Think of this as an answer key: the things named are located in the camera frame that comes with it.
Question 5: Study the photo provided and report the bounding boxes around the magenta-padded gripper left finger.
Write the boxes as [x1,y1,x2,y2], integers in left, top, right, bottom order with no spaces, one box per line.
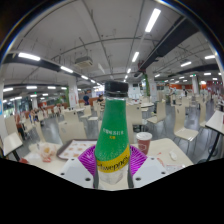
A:
[59,144,98,190]

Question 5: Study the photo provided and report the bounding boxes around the green drink bottle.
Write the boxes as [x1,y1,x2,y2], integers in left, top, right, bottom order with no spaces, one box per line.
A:
[94,80,131,185]

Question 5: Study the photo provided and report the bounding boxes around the crumpled white tissue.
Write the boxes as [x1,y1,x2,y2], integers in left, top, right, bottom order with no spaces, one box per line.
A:
[168,150,178,162]

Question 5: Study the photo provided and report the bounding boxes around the clear plastic food bag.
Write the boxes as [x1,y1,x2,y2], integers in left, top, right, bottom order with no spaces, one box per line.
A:
[37,141,58,163]

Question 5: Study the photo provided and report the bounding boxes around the dark food tray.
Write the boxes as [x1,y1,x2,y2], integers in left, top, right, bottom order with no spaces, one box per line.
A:
[55,138,98,161]

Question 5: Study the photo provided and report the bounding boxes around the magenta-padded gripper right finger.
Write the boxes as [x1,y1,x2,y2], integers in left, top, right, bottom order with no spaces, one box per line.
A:
[126,144,168,189]

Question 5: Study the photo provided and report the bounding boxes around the ceiling lights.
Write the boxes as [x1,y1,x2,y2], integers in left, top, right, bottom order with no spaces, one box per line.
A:
[2,8,221,104]

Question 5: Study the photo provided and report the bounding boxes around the beige chairs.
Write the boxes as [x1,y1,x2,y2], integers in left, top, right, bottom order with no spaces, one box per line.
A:
[3,98,224,148]

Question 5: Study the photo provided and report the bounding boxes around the ceiling air conditioner unit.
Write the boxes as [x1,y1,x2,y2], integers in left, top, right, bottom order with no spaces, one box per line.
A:
[74,55,94,69]

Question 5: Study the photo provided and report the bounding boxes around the red paper cup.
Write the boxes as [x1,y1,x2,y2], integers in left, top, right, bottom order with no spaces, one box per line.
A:
[135,131,153,156]

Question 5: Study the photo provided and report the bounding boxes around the white side table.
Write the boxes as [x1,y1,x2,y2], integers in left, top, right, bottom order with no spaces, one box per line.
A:
[0,132,24,163]
[204,109,224,163]

